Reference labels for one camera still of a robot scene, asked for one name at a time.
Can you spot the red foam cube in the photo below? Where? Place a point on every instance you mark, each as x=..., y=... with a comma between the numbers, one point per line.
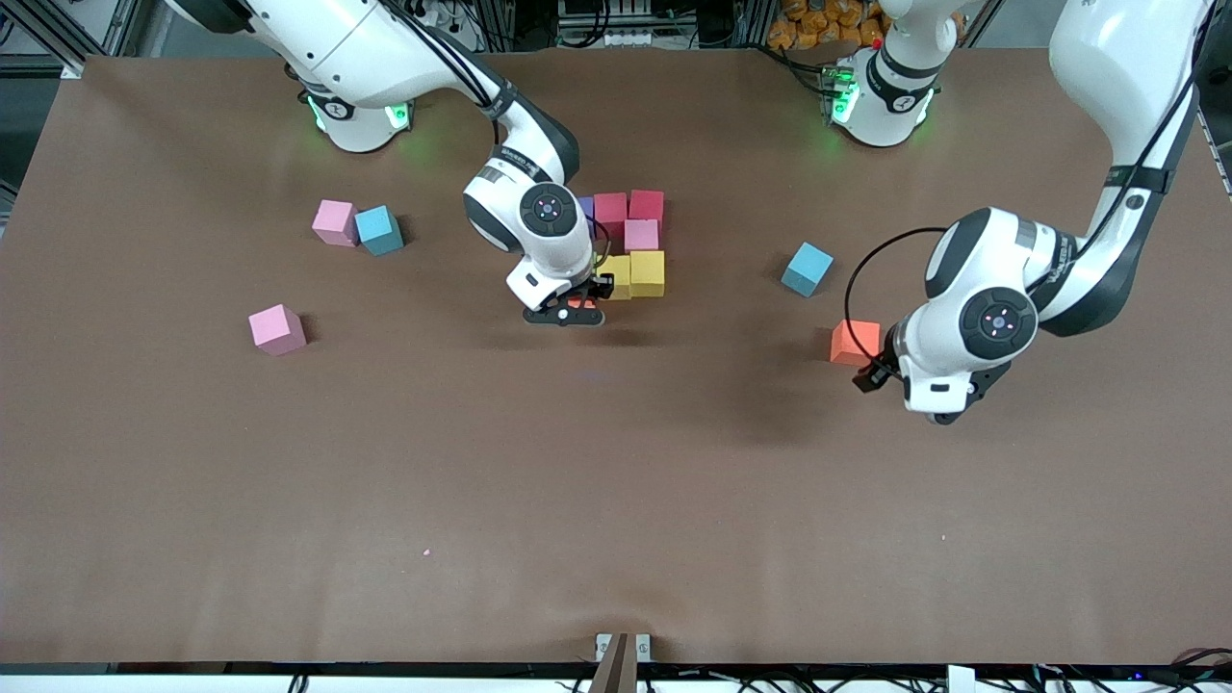
x=610, y=212
x=646, y=206

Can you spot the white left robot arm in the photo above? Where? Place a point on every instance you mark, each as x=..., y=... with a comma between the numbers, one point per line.
x=1116, y=58

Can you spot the aluminium frame profile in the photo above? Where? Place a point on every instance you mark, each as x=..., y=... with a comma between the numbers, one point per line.
x=67, y=58

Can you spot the metal mount bracket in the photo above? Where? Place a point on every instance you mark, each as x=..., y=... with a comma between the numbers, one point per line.
x=621, y=664

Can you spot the orange snack bag pile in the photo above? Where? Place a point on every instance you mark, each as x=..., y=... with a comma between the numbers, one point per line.
x=818, y=24

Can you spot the orange foam cube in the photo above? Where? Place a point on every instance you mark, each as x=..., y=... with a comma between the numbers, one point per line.
x=852, y=342
x=580, y=303

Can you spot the yellow foam cube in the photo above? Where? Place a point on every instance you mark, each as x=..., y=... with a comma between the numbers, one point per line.
x=648, y=272
x=619, y=279

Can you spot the brown paper table cover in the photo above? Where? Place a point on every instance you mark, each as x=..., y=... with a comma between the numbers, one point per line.
x=577, y=500

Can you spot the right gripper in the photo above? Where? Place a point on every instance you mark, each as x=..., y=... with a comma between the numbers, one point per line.
x=601, y=286

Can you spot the blue foam cube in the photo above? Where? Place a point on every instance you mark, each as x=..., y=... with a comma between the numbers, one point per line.
x=807, y=269
x=377, y=229

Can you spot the purple foam cube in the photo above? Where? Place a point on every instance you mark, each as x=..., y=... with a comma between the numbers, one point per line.
x=588, y=208

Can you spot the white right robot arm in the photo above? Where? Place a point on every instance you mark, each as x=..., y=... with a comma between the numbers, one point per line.
x=337, y=48

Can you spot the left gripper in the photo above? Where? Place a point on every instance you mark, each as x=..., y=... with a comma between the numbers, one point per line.
x=877, y=371

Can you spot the pink foam cube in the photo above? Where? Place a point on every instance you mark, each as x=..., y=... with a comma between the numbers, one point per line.
x=334, y=221
x=276, y=329
x=641, y=235

